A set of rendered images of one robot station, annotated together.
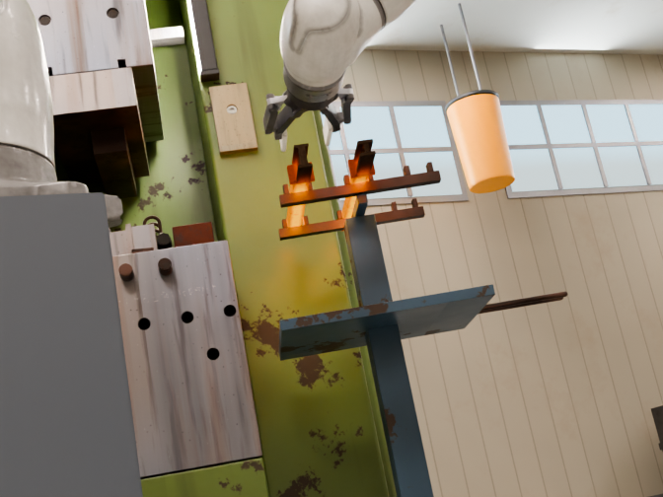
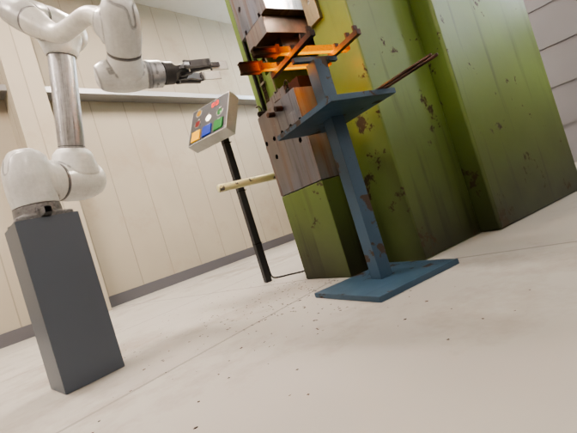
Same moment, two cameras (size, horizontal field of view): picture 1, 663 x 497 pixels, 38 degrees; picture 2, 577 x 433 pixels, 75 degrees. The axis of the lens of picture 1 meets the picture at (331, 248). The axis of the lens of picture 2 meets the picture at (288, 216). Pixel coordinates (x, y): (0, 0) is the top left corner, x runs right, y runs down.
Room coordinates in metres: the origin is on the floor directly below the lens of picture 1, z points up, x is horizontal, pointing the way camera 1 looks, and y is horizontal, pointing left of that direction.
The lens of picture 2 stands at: (1.06, -1.32, 0.34)
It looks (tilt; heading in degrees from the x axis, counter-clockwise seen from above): 1 degrees up; 68
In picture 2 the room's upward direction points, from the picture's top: 17 degrees counter-clockwise
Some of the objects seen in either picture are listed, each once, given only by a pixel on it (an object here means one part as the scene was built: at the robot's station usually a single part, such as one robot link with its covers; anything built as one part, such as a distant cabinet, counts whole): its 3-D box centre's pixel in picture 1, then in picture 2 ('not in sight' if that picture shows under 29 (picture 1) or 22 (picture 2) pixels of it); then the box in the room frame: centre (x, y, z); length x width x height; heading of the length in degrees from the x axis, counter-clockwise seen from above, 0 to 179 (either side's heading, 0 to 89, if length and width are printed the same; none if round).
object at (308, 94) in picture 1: (314, 69); (154, 74); (1.27, -0.03, 0.95); 0.09 x 0.06 x 0.09; 98
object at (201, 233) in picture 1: (194, 247); (303, 85); (2.00, 0.29, 0.95); 0.12 x 0.09 x 0.07; 10
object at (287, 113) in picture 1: (289, 112); (191, 76); (1.40, 0.02, 0.95); 0.11 x 0.01 x 0.04; 29
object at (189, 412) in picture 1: (157, 383); (328, 138); (2.14, 0.44, 0.69); 0.56 x 0.38 x 0.45; 10
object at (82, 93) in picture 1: (99, 130); (288, 34); (2.12, 0.49, 1.32); 0.42 x 0.20 x 0.10; 10
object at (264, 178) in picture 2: not in sight; (252, 180); (1.77, 0.78, 0.62); 0.44 x 0.05 x 0.05; 10
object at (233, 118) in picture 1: (233, 118); (310, 6); (2.09, 0.17, 1.27); 0.09 x 0.02 x 0.17; 100
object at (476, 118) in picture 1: (481, 142); not in sight; (6.43, -1.19, 2.71); 0.39 x 0.39 x 0.65
